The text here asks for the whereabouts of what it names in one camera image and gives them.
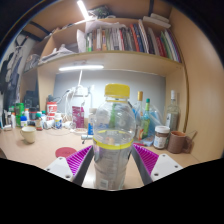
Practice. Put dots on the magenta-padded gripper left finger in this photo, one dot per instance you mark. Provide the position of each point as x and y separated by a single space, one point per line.
79 160

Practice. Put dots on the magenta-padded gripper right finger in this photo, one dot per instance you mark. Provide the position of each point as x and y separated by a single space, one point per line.
147 159

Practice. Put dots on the clear yellow-capped drink bottle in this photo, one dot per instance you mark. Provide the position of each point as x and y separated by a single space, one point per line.
113 150

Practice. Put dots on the flat round red coaster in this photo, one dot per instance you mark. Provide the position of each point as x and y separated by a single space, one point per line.
65 152

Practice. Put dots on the brown jar with white lid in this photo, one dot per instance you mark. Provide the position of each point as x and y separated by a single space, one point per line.
161 138

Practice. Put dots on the brown ceramic mug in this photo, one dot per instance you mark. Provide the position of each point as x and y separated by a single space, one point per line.
176 142

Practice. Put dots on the green-capped glass bottle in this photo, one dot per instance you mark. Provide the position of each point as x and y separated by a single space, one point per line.
145 125

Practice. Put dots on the blue and white box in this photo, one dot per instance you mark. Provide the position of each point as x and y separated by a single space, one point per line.
90 125

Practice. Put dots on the magenta foil pouch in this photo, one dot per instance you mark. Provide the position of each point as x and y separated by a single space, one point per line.
78 117

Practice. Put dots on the small white blue bottle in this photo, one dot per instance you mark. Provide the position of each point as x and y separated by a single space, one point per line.
58 122

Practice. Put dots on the tall clear glass bottle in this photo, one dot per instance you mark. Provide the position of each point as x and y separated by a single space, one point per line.
172 116

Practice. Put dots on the yellow-capped slim glass bottle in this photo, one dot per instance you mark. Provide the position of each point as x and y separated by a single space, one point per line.
139 110

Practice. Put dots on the cream ceramic cup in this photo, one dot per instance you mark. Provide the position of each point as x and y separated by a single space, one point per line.
29 134

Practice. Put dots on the red and white canister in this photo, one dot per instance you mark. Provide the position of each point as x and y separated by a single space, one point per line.
51 110

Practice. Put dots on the blue-capped white bottle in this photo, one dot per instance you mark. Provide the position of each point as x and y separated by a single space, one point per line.
23 122

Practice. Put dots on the white power strip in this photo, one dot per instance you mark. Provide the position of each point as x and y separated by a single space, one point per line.
81 91

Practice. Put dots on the green container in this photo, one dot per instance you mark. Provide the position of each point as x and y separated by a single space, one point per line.
19 113

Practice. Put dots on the wooden shelf unit with books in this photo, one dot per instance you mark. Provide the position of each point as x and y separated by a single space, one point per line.
110 63

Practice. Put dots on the hanging clothes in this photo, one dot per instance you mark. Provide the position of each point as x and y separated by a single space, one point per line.
11 76

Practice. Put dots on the ceiling tube light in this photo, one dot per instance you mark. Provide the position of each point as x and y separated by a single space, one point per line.
82 9

